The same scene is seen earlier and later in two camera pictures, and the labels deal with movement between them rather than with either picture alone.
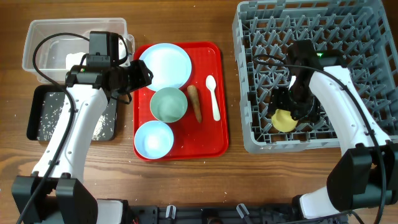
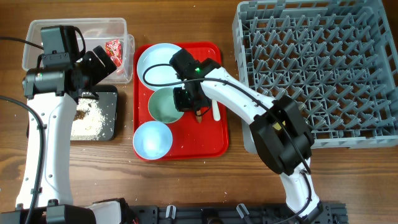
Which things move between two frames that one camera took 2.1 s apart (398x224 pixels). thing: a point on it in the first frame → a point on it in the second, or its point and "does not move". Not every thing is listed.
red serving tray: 209,139 does not move
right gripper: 277,101 → 181,106
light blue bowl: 153,140 does not move
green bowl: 168,104 does not move
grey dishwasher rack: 362,34 does not move
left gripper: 142,77 → 100,70
